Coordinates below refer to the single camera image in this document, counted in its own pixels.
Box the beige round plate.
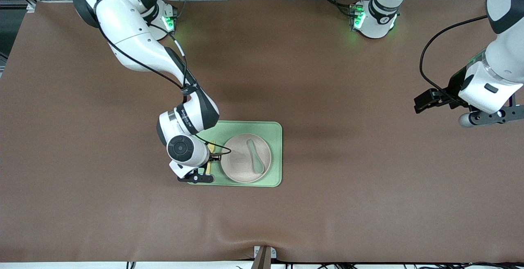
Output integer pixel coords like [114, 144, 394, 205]
[221, 133, 272, 183]

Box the light green rectangular tray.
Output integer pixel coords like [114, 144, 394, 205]
[187, 121, 283, 188]

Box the green plastic spoon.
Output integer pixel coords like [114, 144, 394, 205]
[247, 139, 265, 175]

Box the brown table cover mat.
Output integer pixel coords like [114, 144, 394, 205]
[0, 0, 524, 263]

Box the yellow plastic fork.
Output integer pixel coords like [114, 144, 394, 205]
[206, 140, 217, 175]

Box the grey metal table clamp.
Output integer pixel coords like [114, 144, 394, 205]
[253, 245, 277, 269]

